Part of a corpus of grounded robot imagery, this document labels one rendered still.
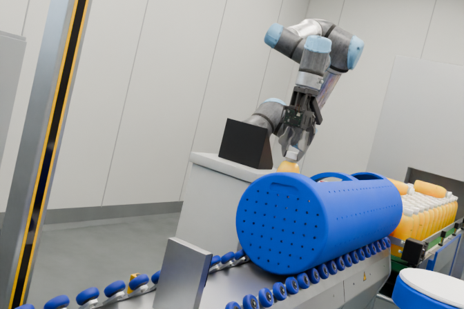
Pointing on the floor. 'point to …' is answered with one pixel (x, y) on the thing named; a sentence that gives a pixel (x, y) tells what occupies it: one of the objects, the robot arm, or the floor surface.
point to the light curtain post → (44, 127)
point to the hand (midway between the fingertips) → (292, 154)
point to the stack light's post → (459, 261)
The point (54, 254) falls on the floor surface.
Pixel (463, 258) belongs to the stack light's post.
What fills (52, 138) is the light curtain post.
